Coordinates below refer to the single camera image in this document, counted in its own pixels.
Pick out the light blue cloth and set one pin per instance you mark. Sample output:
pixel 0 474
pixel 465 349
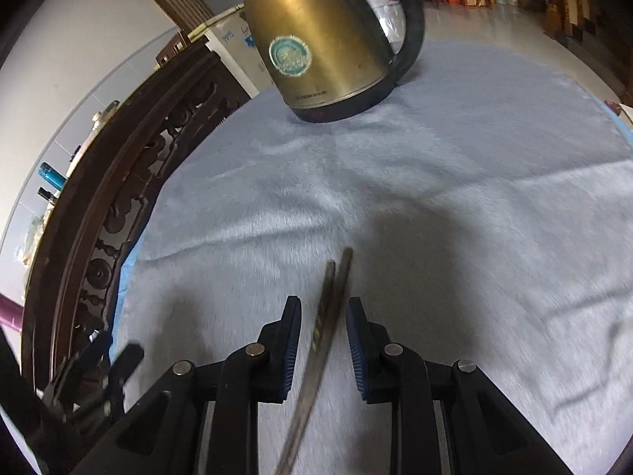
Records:
pixel 126 277

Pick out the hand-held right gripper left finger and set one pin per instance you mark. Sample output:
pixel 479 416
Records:
pixel 292 346

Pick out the dark bottle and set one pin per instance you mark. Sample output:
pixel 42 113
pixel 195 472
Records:
pixel 47 194

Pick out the metal tongs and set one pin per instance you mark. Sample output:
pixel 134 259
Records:
pixel 340 292

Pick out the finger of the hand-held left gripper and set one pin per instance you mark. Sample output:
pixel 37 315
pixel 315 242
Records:
pixel 128 358
pixel 79 368

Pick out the bronze electric kettle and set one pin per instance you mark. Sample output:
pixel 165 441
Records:
pixel 321 34

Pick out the blue thermos bottle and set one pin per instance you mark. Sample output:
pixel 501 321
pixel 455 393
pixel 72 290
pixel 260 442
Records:
pixel 52 174

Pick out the white chest freezer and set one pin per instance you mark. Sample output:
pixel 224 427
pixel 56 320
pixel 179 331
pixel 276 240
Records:
pixel 237 54

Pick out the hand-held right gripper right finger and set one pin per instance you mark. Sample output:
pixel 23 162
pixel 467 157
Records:
pixel 354 351

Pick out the dark wooden chair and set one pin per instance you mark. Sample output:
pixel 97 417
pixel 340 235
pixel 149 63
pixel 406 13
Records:
pixel 173 48

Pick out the grey fleece cloth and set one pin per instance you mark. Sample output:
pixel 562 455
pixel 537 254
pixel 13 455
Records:
pixel 445 208

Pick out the metal chopstick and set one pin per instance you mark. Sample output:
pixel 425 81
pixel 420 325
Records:
pixel 324 302

